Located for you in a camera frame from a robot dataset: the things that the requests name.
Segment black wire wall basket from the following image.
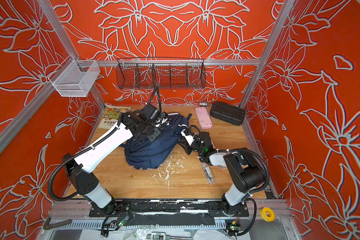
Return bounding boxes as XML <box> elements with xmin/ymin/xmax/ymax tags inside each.
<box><xmin>116</xmin><ymin>58</ymin><xmax>207</xmax><ymax>90</ymax></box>

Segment clear plastic pen box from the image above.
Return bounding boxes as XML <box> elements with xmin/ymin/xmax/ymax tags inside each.
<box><xmin>201</xmin><ymin>163</ymin><xmax>215</xmax><ymax>184</ymax></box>

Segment black hard case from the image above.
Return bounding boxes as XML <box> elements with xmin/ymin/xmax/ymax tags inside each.
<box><xmin>210</xmin><ymin>102</ymin><xmax>245</xmax><ymax>126</ymax></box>

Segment white wire mesh basket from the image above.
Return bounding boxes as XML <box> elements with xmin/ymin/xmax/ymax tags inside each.
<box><xmin>48</xmin><ymin>56</ymin><xmax>100</xmax><ymax>98</ymax></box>

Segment dark metal hex key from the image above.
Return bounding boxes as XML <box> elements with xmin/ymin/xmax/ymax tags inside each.
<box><xmin>43</xmin><ymin>217</ymin><xmax>73</xmax><ymax>230</ymax></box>

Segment small silver metal cylinder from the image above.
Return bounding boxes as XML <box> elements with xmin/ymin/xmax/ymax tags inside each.
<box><xmin>199</xmin><ymin>102</ymin><xmax>210</xmax><ymax>107</ymax></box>

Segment colourful illustrated history book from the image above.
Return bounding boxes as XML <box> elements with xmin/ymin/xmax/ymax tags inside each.
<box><xmin>99</xmin><ymin>106</ymin><xmax>132</xmax><ymax>130</ymax></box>

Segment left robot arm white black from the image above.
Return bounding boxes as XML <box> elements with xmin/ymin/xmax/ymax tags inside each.
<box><xmin>48</xmin><ymin>102</ymin><xmax>165</xmax><ymax>217</ymax></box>

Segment navy blue student backpack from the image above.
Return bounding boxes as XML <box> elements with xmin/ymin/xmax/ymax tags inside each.
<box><xmin>124</xmin><ymin>113</ymin><xmax>192</xmax><ymax>170</ymax></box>

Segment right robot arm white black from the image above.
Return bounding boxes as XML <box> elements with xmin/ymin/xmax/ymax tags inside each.
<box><xmin>178</xmin><ymin>125</ymin><xmax>270</xmax><ymax>216</ymax></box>

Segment yellow tape roll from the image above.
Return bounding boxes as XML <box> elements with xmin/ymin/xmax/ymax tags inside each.
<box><xmin>260</xmin><ymin>207</ymin><xmax>276</xmax><ymax>222</ymax></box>

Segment pink pencil case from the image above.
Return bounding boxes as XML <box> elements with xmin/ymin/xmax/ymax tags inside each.
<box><xmin>195</xmin><ymin>107</ymin><xmax>213</xmax><ymax>129</ymax></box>

